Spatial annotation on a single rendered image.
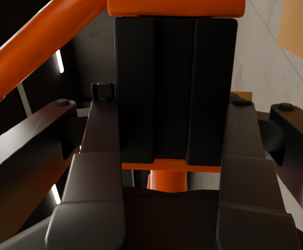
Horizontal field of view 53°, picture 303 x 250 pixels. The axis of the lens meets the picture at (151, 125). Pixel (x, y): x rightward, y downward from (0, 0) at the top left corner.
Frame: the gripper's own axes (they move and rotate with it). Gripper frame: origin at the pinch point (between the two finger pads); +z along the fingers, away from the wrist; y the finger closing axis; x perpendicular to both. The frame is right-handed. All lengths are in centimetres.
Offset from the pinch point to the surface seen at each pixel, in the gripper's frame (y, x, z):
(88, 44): -238, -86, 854
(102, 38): -196, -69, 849
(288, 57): 107, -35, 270
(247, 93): 43, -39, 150
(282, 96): 107, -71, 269
